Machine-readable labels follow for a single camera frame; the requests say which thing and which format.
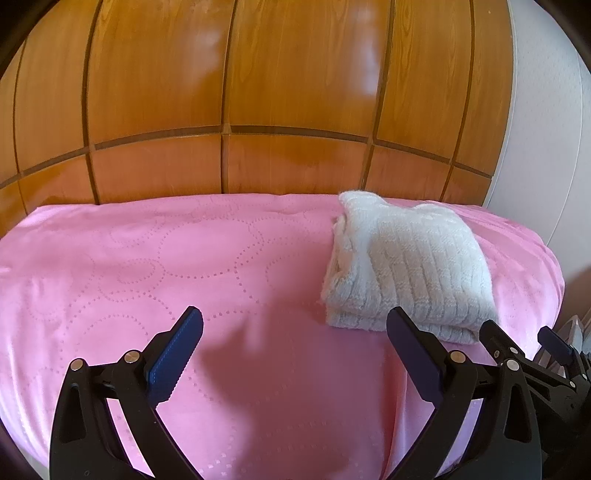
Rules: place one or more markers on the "white upholstered panel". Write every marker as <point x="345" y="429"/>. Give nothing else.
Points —
<point x="545" y="115"/>

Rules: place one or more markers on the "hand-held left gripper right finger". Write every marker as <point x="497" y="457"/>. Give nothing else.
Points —
<point x="413" y="353"/>

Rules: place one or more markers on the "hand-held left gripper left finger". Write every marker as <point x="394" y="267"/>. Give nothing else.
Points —
<point x="178" y="353"/>

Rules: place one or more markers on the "pink quilted blanket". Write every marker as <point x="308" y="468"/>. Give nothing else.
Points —
<point x="138" y="258"/>

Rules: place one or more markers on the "wooden headboard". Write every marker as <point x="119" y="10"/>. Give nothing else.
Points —
<point x="277" y="69"/>

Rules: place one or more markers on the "white foam piece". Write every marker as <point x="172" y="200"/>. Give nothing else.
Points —
<point x="577" y="328"/>

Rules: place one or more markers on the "white knit sweater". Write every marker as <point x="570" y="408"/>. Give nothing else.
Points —
<point x="415" y="258"/>

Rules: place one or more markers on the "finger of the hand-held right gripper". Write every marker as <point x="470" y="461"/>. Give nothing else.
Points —
<point x="496" y="339"/>
<point x="556" y="344"/>

